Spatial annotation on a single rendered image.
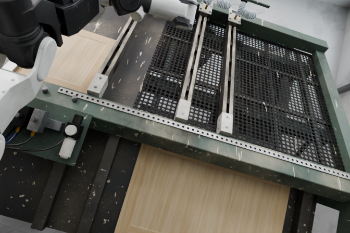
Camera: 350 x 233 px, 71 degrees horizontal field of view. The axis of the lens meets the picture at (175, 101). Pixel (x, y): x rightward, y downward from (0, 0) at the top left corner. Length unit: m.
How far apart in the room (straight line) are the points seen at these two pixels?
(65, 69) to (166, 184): 0.83
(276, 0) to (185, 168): 4.25
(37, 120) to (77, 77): 0.37
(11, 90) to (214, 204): 1.13
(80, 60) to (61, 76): 0.16
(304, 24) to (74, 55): 4.34
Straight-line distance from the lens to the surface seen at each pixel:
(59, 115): 1.23
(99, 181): 1.41
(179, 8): 1.13
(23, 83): 0.87
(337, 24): 5.44
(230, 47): 1.83
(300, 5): 5.33
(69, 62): 1.48
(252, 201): 1.57
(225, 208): 1.53
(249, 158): 1.29
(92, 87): 1.28
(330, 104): 1.94
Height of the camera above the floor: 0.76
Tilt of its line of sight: 11 degrees up
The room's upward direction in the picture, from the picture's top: 16 degrees clockwise
